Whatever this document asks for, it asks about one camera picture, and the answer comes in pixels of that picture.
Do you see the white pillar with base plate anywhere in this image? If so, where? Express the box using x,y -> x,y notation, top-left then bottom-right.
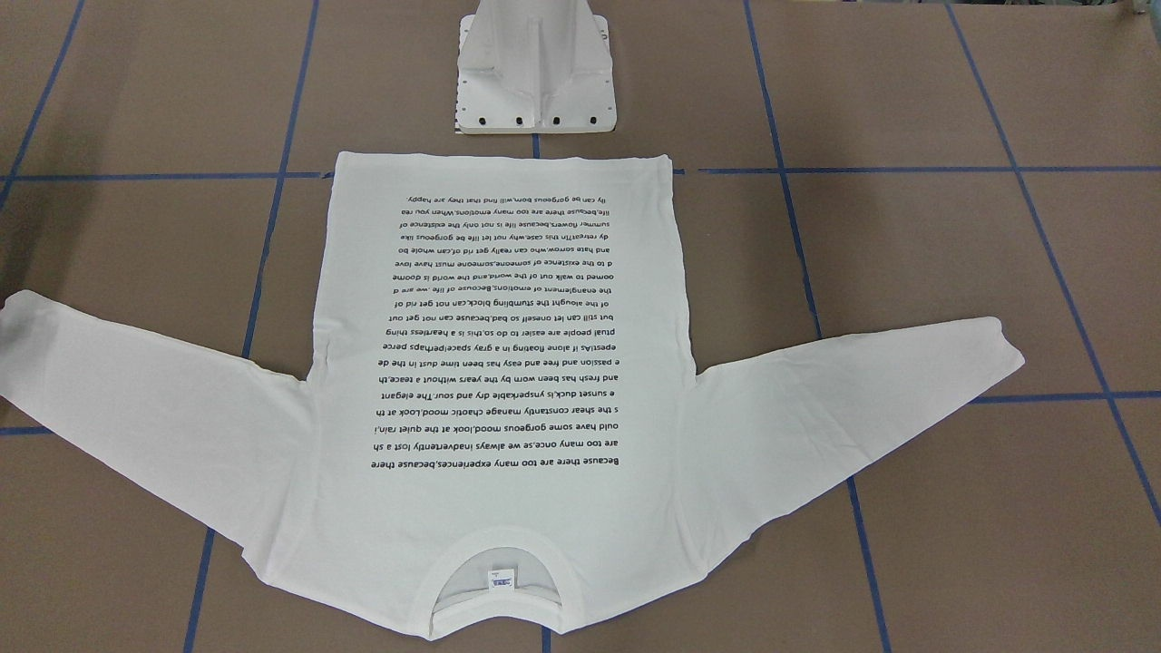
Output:
455,1 -> 616,135

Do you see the white long-sleeve printed shirt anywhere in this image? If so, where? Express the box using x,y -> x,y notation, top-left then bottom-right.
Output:
3,152 -> 1024,639

